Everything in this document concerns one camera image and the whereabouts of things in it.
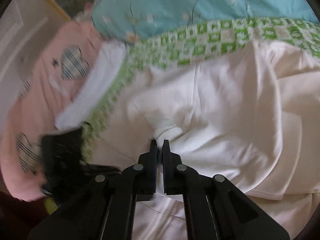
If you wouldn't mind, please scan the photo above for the white large garment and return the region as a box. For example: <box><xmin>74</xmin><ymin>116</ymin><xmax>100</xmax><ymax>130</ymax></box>
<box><xmin>89</xmin><ymin>41</ymin><xmax>319</xmax><ymax>238</ymax></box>

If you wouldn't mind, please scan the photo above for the white fluffy blanket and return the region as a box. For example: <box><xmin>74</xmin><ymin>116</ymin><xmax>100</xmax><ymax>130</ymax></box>
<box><xmin>55</xmin><ymin>40</ymin><xmax>127</xmax><ymax>131</ymax></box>

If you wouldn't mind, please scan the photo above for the pink heart pillow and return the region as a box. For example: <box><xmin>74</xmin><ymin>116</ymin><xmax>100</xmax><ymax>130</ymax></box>
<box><xmin>1</xmin><ymin>21</ymin><xmax>103</xmax><ymax>202</ymax></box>

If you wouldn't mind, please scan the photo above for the green patterned bed sheet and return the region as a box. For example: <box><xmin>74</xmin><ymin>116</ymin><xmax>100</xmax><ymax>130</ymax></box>
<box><xmin>82</xmin><ymin>17</ymin><xmax>319</xmax><ymax>161</ymax></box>

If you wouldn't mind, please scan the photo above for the teal floral quilt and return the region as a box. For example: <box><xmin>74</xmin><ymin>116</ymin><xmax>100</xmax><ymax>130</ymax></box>
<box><xmin>92</xmin><ymin>0</ymin><xmax>317</xmax><ymax>43</ymax></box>

